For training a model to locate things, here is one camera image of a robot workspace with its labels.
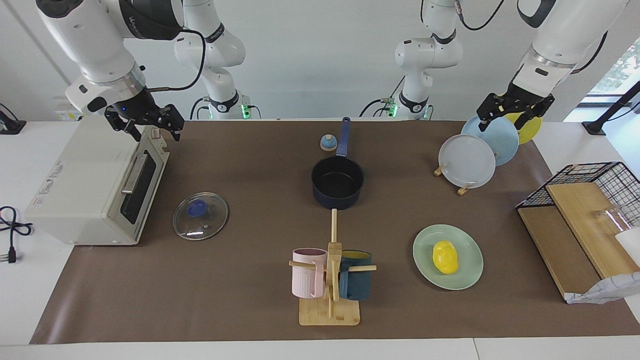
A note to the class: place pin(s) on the white cup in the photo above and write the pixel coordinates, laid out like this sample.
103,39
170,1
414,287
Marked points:
631,245

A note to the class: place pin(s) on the black table clamp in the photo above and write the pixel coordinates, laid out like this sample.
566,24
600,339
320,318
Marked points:
12,126

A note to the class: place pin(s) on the pink ribbed mug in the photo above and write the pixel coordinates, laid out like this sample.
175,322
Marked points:
307,275

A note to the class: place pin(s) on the wooden plate rack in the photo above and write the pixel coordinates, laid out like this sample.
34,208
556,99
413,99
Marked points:
463,190

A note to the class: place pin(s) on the yellow potato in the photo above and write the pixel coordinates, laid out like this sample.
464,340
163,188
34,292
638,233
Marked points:
445,257

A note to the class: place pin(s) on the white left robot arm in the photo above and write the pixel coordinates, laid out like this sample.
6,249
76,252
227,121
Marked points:
565,35

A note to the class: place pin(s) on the mint green plate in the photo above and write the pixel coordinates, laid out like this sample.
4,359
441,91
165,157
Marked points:
467,260

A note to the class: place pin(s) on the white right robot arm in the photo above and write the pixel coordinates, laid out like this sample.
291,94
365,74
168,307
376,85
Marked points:
85,40

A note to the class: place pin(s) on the wooden mug tree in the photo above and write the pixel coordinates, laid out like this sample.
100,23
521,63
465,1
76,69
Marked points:
330,315

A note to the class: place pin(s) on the brown table mat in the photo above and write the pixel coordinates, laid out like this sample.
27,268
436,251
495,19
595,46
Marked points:
225,290

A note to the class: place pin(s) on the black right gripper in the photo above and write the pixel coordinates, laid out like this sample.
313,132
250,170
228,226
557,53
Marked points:
140,107

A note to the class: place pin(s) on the glass lid with blue knob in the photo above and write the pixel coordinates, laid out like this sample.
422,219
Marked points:
210,220

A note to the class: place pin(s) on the white plastic bag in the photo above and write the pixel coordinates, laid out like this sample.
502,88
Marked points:
610,290

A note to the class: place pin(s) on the light blue plate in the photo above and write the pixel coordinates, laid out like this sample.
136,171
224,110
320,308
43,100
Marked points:
502,142

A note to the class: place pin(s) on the grey plate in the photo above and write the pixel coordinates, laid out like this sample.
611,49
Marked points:
467,162

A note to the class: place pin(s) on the wooden shelf unit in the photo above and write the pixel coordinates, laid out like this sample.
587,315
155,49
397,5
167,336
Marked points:
555,240

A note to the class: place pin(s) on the yellow plate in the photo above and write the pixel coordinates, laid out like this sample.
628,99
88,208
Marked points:
530,132

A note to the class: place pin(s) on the black clamp stand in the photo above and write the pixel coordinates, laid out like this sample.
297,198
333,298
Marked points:
595,127

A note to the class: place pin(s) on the dark teal mug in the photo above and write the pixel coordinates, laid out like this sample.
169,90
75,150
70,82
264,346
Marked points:
356,282

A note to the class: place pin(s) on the clear drinking glass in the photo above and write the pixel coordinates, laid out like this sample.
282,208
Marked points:
612,217

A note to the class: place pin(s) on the beige toaster oven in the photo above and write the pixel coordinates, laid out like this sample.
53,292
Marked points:
85,180

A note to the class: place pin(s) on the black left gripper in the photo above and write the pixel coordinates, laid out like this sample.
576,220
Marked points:
522,100

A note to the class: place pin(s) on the dark blue saucepan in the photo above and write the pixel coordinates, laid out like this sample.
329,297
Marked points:
337,182

